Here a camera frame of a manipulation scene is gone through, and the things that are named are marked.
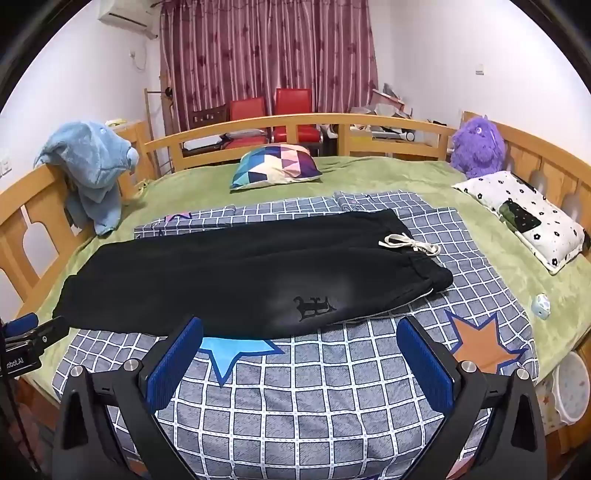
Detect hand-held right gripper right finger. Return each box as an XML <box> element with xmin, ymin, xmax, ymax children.
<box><xmin>396</xmin><ymin>315</ymin><xmax>548</xmax><ymax>480</ymax></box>

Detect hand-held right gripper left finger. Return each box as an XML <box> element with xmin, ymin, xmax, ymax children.
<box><xmin>52</xmin><ymin>315</ymin><xmax>205</xmax><ymax>480</ymax></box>

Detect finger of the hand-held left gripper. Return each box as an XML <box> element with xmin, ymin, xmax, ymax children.
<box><xmin>6</xmin><ymin>316</ymin><xmax>71</xmax><ymax>358</ymax></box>
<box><xmin>4</xmin><ymin>313</ymin><xmax>40</xmax><ymax>341</ymax></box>

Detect black pants with white drawstring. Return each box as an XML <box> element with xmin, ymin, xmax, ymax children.
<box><xmin>52</xmin><ymin>209</ymin><xmax>454</xmax><ymax>340</ymax></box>

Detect grey checked star blanket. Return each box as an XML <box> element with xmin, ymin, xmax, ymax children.
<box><xmin>51</xmin><ymin>190</ymin><xmax>539</xmax><ymax>480</ymax></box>

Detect white round basin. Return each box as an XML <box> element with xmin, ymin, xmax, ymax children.
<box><xmin>556</xmin><ymin>351</ymin><xmax>591</xmax><ymax>428</ymax></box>

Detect blue plush toy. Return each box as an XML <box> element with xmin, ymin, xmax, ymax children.
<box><xmin>33</xmin><ymin>121</ymin><xmax>140</xmax><ymax>237</ymax></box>

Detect dark green cloth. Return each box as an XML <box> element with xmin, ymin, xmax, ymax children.
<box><xmin>498</xmin><ymin>199</ymin><xmax>542</xmax><ymax>234</ymax></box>

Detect white floral pillow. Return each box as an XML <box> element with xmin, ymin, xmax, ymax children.
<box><xmin>451</xmin><ymin>171</ymin><xmax>587</xmax><ymax>276</ymax></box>

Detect green bed sheet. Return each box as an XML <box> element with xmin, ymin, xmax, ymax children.
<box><xmin>34</xmin><ymin>154</ymin><xmax>591</xmax><ymax>384</ymax></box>

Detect purple plush toy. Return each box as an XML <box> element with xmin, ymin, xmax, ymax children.
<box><xmin>450</xmin><ymin>116</ymin><xmax>507</xmax><ymax>180</ymax></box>

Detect colourful geometric pillow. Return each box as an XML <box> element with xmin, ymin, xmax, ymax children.
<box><xmin>230</xmin><ymin>143</ymin><xmax>323</xmax><ymax>191</ymax></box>

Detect wooden coat rack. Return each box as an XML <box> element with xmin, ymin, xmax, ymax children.
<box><xmin>144</xmin><ymin>88</ymin><xmax>174</xmax><ymax>176</ymax></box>

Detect stack of folded bedding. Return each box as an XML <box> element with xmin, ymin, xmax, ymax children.
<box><xmin>182</xmin><ymin>130</ymin><xmax>271</xmax><ymax>153</ymax></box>

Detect dark wooden chair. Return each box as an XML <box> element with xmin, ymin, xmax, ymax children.
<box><xmin>189</xmin><ymin>105</ymin><xmax>230</xmax><ymax>153</ymax></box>

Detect pile of cardboard and papers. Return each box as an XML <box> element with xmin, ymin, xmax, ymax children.
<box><xmin>348</xmin><ymin>83</ymin><xmax>416</xmax><ymax>144</ymax></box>

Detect red chair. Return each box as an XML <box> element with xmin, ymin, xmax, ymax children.
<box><xmin>273</xmin><ymin>88</ymin><xmax>321</xmax><ymax>146</ymax></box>
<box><xmin>228</xmin><ymin>97</ymin><xmax>269</xmax><ymax>139</ymax></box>

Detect white air conditioner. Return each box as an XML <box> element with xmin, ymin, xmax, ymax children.
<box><xmin>97</xmin><ymin>0</ymin><xmax>160</xmax><ymax>40</ymax></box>

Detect red striped curtain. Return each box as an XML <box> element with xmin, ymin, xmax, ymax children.
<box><xmin>159</xmin><ymin>0</ymin><xmax>379</xmax><ymax>132</ymax></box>

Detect wooden bed frame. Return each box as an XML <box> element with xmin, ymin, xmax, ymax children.
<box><xmin>0</xmin><ymin>111</ymin><xmax>591</xmax><ymax>416</ymax></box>

